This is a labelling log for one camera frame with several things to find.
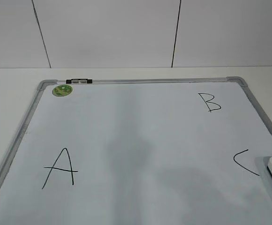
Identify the black silver hanging clip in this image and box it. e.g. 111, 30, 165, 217
66, 79, 93, 84

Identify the round green magnet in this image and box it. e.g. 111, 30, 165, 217
52, 84, 73, 97

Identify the white whiteboard with grey frame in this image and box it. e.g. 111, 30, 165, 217
0, 77, 272, 225

